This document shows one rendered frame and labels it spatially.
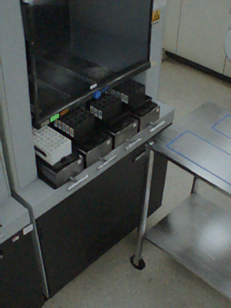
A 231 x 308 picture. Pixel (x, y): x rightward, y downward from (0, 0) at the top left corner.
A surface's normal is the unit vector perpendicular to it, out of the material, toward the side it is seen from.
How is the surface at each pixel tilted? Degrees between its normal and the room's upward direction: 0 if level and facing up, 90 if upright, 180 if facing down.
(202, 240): 0
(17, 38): 90
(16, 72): 90
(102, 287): 0
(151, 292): 0
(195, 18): 90
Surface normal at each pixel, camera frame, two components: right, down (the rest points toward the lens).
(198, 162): 0.02, -0.77
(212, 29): -0.67, 0.46
